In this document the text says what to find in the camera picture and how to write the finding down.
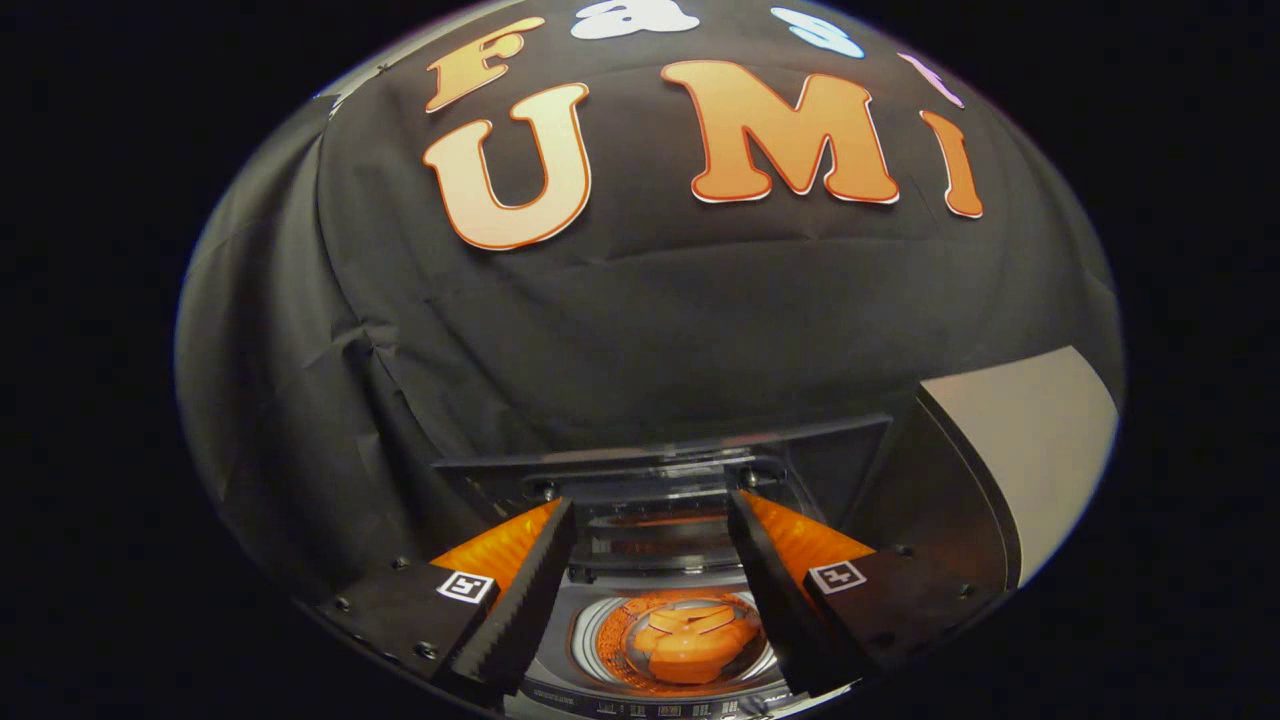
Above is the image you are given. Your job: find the black side curtain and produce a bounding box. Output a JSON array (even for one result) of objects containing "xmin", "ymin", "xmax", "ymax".
[{"xmin": 175, "ymin": 95, "xmax": 446, "ymax": 606}]

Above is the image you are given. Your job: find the black backdrop cloth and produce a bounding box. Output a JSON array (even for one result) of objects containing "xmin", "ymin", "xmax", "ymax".
[{"xmin": 315, "ymin": 0, "xmax": 1127, "ymax": 486}]

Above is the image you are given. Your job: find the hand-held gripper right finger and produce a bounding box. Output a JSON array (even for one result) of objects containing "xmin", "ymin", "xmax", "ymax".
[{"xmin": 726, "ymin": 488, "xmax": 1006, "ymax": 699}]

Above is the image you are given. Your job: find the yellow polo shirt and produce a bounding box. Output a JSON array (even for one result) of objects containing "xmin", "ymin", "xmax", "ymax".
[{"xmin": 633, "ymin": 602, "xmax": 764, "ymax": 687}]

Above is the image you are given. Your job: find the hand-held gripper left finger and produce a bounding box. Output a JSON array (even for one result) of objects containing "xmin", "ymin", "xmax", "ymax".
[{"xmin": 318, "ymin": 497, "xmax": 579, "ymax": 701}]

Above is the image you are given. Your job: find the small grey washing machine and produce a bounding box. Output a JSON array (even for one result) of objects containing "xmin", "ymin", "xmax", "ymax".
[{"xmin": 430, "ymin": 414, "xmax": 896, "ymax": 720}]

